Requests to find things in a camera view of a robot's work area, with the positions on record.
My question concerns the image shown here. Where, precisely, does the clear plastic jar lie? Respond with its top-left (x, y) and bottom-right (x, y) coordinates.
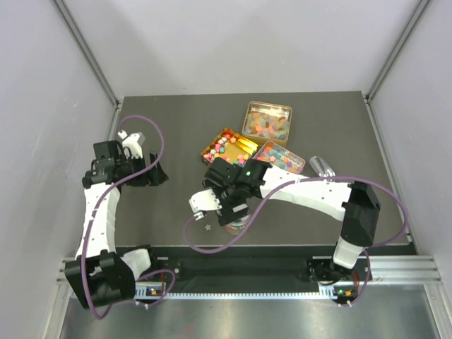
top-left (225, 215), bottom-right (251, 236)

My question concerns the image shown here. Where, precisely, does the gold tin of star candies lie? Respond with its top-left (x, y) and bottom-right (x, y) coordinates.
top-left (201, 129), bottom-right (259, 167)

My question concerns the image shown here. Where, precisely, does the gold tin of pastel gummies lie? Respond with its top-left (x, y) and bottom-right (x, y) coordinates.
top-left (242, 101), bottom-right (293, 147)

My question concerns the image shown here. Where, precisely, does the silver metal scoop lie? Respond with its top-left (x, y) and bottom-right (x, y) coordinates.
top-left (309, 156), bottom-right (335, 177)

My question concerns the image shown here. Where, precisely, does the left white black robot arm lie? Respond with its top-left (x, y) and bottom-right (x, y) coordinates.
top-left (64, 133), bottom-right (168, 309)

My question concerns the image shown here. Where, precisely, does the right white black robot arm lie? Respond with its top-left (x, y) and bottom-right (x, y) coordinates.
top-left (189, 158), bottom-right (381, 280)

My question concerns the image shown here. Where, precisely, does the pink tin of bright gummies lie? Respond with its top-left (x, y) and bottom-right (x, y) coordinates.
top-left (253, 141), bottom-right (306, 174)

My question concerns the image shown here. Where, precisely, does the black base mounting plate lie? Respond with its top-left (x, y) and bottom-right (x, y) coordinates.
top-left (157, 256), bottom-right (367, 283)

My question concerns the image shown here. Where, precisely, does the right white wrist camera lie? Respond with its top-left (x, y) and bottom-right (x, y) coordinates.
top-left (189, 189), bottom-right (222, 220)

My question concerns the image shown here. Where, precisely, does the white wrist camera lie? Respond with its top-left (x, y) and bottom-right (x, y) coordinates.
top-left (189, 189), bottom-right (222, 220)
top-left (117, 130), bottom-right (145, 159)

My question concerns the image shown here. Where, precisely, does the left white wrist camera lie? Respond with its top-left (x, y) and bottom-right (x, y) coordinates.
top-left (117, 130), bottom-right (145, 159)

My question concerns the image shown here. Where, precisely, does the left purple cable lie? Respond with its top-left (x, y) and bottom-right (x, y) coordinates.
top-left (81, 114), bottom-right (177, 321)

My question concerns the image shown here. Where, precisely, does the aluminium front rail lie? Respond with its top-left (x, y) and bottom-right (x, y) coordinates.
top-left (56, 256), bottom-right (444, 301)

